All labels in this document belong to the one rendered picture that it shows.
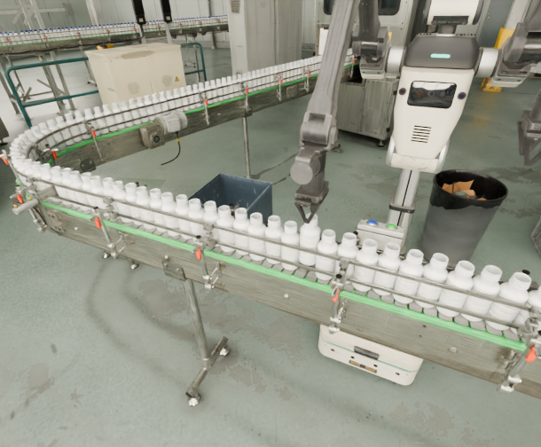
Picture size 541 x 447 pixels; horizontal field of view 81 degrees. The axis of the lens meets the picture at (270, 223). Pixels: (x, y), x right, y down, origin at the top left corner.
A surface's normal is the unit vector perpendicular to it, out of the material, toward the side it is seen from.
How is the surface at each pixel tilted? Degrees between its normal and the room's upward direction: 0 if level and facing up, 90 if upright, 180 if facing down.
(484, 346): 90
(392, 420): 0
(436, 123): 90
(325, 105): 62
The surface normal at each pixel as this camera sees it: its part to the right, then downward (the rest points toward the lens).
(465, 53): -0.41, 0.54
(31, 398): -0.03, -0.81
